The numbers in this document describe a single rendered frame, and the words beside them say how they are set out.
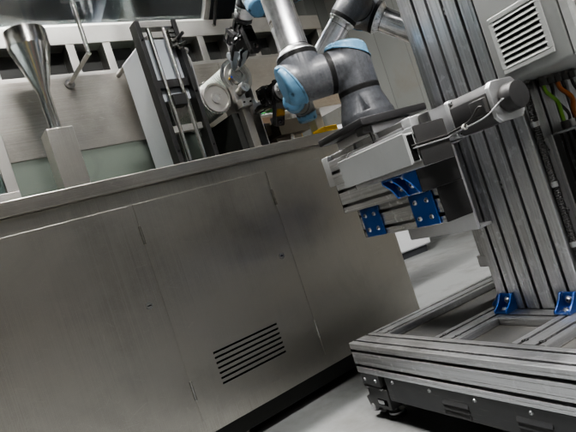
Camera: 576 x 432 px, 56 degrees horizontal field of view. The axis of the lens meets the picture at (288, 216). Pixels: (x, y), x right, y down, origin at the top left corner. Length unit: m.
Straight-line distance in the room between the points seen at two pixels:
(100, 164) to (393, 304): 1.28
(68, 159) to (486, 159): 1.33
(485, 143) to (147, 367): 1.09
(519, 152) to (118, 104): 1.62
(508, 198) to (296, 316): 0.82
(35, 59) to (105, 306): 0.92
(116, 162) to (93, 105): 0.25
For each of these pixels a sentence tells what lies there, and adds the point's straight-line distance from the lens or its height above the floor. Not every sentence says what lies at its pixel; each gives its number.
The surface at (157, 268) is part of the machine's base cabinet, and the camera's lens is 1.65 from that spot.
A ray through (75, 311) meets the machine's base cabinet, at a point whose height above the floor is 0.58.
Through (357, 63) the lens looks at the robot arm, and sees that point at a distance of 1.52.
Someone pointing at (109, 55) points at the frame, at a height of 1.52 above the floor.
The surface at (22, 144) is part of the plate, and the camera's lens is 2.26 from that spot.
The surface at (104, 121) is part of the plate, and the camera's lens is 2.36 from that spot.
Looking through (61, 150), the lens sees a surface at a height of 1.09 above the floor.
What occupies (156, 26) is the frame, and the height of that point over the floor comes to 1.42.
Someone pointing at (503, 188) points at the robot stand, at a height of 0.54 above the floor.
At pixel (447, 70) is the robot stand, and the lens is 1.49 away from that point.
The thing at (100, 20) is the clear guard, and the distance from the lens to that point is 2.57.
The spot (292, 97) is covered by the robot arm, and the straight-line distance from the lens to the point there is 1.49.
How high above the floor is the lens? 0.64
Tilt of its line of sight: level
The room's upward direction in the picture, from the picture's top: 18 degrees counter-clockwise
